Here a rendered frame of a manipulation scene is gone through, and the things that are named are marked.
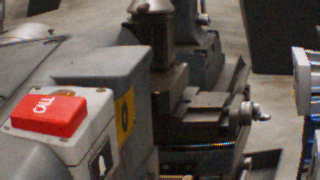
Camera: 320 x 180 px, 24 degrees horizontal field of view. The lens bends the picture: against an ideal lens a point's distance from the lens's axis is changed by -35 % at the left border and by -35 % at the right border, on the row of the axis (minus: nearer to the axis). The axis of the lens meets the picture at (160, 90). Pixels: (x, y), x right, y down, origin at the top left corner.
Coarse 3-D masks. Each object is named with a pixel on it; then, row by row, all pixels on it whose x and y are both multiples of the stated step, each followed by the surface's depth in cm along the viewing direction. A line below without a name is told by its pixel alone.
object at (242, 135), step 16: (240, 128) 170; (160, 144) 166; (176, 144) 165; (192, 144) 165; (208, 144) 164; (224, 144) 163; (240, 144) 171; (160, 160) 166; (176, 160) 165; (192, 160) 164; (208, 160) 164; (224, 160) 164
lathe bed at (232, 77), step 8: (224, 56) 250; (240, 56) 247; (224, 64) 248; (232, 64) 249; (240, 64) 242; (224, 72) 241; (232, 72) 231; (240, 72) 238; (248, 72) 243; (224, 80) 234; (232, 80) 226; (240, 80) 233; (216, 88) 228; (224, 88) 227; (232, 88) 222; (240, 88) 227; (248, 88) 244; (232, 96) 219; (248, 96) 243
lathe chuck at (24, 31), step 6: (18, 24) 113; (24, 24) 112; (30, 24) 112; (36, 24) 112; (42, 24) 113; (6, 30) 112; (12, 30) 110; (18, 30) 109; (24, 30) 109; (30, 30) 109; (36, 30) 110; (42, 30) 110; (48, 30) 112; (0, 36) 108; (6, 36) 106; (12, 36) 105; (18, 36) 105; (24, 36) 106; (30, 36) 106; (36, 36) 107; (42, 36) 108
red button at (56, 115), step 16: (32, 96) 64; (48, 96) 64; (64, 96) 64; (16, 112) 60; (32, 112) 60; (48, 112) 60; (64, 112) 60; (80, 112) 62; (32, 128) 59; (48, 128) 59; (64, 128) 58
